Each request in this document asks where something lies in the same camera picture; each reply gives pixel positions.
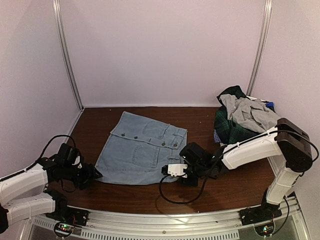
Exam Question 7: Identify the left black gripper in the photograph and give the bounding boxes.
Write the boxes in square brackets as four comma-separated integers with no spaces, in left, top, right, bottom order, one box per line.
[63,163,102,191]

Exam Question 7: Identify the light blue denim skirt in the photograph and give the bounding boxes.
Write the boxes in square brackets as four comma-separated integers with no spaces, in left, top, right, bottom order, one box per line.
[95,111,188,185]

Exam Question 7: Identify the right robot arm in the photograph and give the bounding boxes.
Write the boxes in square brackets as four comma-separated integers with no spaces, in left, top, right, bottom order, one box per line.
[179,118,315,221]

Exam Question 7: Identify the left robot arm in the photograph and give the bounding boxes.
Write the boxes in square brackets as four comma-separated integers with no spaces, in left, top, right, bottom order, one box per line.
[0,143,103,233]

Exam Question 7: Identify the blue checked cloth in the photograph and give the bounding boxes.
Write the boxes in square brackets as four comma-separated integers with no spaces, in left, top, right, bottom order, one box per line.
[213,130,222,143]

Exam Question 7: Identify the dark green plaid garment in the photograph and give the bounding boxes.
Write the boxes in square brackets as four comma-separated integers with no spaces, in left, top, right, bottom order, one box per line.
[214,85,259,145]

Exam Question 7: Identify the grey shirt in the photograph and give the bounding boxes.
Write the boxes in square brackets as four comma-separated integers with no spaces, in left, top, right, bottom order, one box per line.
[219,94,281,134]

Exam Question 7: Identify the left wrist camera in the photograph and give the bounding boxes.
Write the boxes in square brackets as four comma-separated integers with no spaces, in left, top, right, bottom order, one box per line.
[71,155,84,169]

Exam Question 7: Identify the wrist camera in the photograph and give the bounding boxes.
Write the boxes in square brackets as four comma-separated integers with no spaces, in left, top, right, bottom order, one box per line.
[71,155,84,169]
[161,163,188,178]

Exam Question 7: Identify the right black cable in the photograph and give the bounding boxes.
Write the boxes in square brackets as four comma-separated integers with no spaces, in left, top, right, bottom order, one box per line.
[159,172,211,205]

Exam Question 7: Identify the black cable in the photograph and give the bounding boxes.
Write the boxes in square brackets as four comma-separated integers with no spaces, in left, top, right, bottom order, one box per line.
[34,134,77,163]
[159,172,211,205]

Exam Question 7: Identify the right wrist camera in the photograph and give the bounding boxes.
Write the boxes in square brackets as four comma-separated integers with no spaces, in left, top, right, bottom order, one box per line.
[161,163,188,178]

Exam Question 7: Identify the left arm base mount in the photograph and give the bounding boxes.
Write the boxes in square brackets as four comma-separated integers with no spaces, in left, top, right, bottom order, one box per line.
[45,198,89,239]

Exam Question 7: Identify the left black cable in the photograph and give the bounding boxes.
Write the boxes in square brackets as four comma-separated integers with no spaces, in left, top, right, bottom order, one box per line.
[34,134,77,163]

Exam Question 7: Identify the aluminium front rail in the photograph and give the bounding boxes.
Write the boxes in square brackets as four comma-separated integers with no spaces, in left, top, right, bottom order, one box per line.
[24,194,308,240]

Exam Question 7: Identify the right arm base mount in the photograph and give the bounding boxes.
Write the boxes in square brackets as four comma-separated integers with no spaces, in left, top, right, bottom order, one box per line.
[238,203,282,238]

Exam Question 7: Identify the left aluminium post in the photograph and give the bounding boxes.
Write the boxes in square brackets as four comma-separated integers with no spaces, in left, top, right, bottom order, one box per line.
[52,0,84,111]

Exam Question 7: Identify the aluminium post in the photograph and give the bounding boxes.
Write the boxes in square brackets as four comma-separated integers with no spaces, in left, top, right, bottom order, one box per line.
[246,0,273,96]
[52,0,84,111]

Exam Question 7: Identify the right aluminium post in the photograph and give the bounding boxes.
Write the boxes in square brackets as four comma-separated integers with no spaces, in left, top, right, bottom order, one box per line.
[246,0,273,96]

